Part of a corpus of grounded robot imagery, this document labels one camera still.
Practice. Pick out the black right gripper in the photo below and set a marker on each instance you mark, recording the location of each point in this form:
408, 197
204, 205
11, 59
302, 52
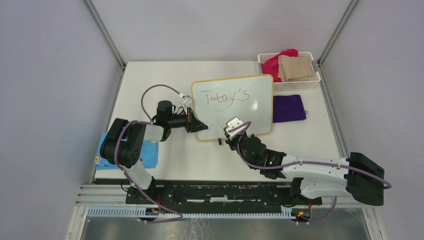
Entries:
230, 142

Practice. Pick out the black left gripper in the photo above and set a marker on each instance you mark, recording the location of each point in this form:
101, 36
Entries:
192, 124

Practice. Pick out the yellow framed whiteboard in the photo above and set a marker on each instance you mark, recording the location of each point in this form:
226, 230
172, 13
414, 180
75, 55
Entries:
249, 98

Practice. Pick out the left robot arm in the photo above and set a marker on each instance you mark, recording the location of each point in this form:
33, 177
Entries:
122, 145

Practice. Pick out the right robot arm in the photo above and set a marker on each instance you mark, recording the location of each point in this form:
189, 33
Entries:
356, 176

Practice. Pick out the blue patterned cloth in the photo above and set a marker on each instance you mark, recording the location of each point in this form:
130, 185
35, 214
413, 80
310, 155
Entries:
149, 155

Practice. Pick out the purple cloth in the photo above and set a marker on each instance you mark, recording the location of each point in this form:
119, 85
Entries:
288, 108

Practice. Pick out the red cloth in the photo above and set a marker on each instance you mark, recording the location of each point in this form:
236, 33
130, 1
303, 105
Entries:
271, 66

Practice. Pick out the white perforated basket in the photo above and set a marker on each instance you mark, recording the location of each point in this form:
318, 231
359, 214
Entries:
313, 82

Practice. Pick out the beige cloth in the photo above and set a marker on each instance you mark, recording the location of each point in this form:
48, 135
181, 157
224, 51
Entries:
295, 69

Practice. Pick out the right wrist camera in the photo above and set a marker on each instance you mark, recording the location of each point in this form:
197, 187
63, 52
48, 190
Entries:
234, 127

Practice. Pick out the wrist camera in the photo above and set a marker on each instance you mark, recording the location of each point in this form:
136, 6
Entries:
186, 100
234, 127

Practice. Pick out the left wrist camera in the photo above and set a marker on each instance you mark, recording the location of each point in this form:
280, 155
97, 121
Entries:
186, 100

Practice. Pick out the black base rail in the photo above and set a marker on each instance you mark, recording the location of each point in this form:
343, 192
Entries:
227, 197

